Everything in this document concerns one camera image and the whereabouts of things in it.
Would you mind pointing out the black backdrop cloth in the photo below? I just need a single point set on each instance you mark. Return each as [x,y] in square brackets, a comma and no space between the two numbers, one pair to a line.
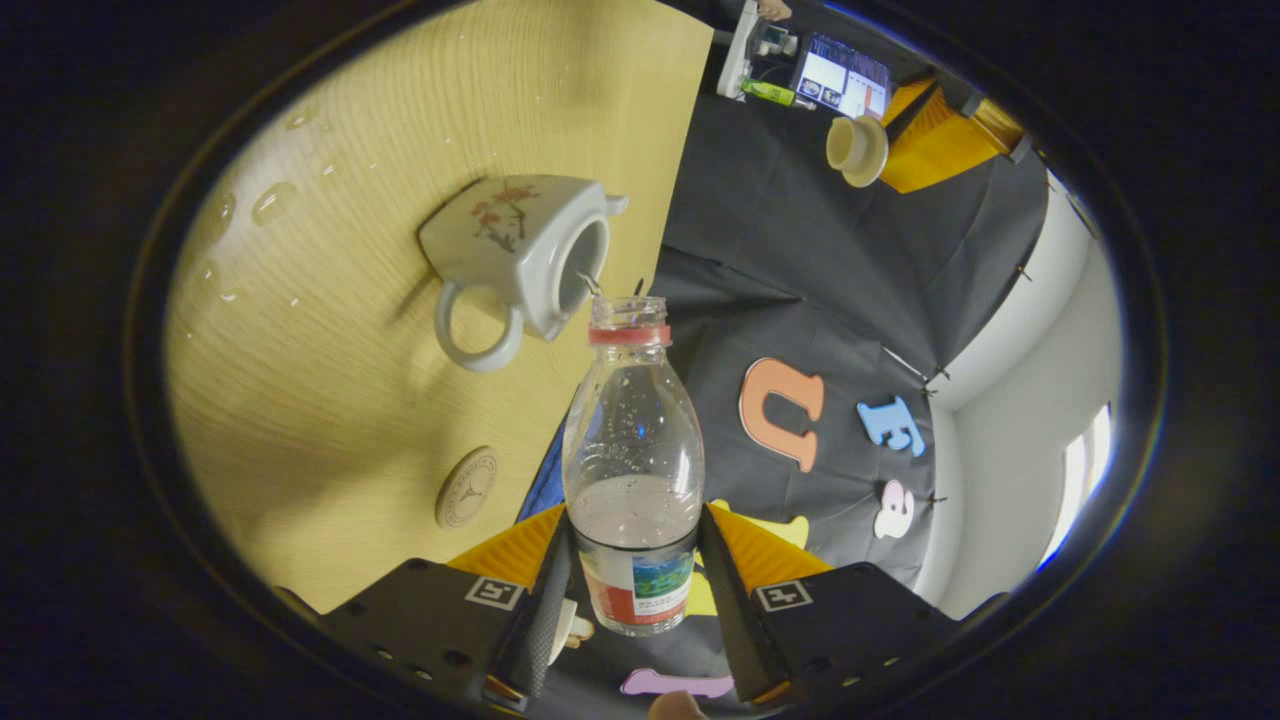
[780,250]

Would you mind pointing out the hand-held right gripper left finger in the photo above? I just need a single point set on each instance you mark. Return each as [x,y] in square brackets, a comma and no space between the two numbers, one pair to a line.
[545,620]

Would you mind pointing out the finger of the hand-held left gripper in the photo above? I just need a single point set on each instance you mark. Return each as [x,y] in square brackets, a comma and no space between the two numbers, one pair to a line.
[913,112]
[1000,122]

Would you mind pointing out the green glass bottle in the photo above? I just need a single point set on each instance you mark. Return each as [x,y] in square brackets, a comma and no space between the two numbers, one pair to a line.
[770,93]

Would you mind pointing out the round brown coaster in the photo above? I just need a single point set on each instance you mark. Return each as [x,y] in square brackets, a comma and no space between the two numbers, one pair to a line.
[465,490]

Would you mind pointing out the white side table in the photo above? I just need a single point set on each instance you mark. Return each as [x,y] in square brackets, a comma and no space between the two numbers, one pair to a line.
[737,60]

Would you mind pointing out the blue folded towel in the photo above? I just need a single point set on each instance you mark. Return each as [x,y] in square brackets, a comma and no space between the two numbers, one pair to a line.
[545,490]

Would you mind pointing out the white teacup lid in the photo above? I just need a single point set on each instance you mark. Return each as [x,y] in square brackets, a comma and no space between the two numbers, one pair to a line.
[855,150]

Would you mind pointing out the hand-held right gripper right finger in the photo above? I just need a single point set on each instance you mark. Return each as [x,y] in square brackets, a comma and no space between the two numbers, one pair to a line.
[730,620]

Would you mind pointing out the computer monitor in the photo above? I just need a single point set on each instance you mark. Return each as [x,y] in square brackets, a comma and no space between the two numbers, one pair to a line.
[840,80]

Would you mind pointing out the white floral teacup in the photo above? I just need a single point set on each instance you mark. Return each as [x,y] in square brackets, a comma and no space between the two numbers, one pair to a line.
[500,260]

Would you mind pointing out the white toaster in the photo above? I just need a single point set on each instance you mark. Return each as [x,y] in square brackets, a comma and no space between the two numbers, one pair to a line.
[565,625]

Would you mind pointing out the ceiling light panel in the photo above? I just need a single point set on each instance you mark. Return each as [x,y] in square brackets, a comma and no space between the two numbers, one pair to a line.
[1080,480]

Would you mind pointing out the clear plastic water bottle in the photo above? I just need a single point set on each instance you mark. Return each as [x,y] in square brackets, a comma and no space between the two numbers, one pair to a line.
[630,430]

